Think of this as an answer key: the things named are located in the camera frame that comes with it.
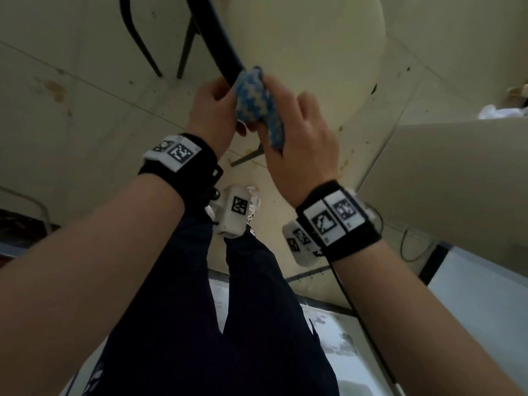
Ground person's left hand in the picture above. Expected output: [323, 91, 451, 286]
[184, 76, 248, 160]

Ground person's right hand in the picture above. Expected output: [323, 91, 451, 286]
[247, 74, 341, 209]

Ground blue patterned cleaning cloth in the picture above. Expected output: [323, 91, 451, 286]
[234, 65, 286, 152]

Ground person's right forearm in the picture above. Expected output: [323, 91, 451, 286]
[329, 239, 523, 396]

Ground person's left forearm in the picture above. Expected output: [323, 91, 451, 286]
[0, 173, 185, 396]

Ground person's right white shoe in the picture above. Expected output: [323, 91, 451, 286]
[246, 186, 263, 223]

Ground person's dark trousers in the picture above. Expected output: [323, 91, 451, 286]
[92, 210, 339, 396]

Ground black left wristband with markers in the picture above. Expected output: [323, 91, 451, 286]
[139, 134, 224, 211]

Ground black wristband with markers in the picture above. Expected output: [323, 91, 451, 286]
[139, 134, 224, 211]
[295, 180, 382, 262]

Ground black right wristband with markers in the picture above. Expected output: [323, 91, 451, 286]
[295, 180, 382, 262]

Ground white right wrist tracker box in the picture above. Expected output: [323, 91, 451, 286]
[282, 220, 327, 268]

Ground white wrist tracker box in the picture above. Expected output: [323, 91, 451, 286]
[214, 185, 255, 238]
[282, 220, 327, 268]

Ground white left wrist tracker box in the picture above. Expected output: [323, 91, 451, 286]
[214, 185, 255, 238]

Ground dark red wooden door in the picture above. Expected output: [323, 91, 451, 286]
[0, 210, 54, 260]

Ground black hook rail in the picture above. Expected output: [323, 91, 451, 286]
[287, 269, 331, 283]

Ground black floor cable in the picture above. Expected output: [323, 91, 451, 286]
[399, 226, 436, 262]

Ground white wall cable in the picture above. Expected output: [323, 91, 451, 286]
[0, 185, 52, 235]

